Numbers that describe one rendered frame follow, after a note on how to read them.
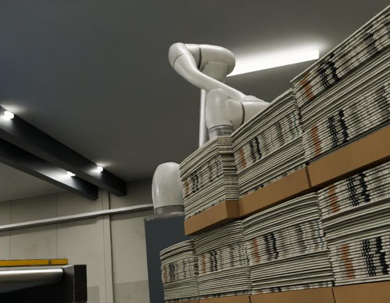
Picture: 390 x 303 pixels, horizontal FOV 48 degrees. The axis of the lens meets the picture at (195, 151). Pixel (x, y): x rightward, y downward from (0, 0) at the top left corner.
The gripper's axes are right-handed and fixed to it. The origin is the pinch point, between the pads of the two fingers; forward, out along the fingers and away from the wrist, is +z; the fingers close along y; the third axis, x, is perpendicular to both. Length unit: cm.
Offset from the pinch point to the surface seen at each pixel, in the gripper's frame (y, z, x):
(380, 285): -19, 32, -76
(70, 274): -50, 19, 24
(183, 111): 188, -238, 433
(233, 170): -17.5, 0.0, -34.5
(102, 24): 22, -238, 246
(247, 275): -18.2, 26.5, -35.4
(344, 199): -18, 17, -72
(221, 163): -20.6, -2.1, -33.8
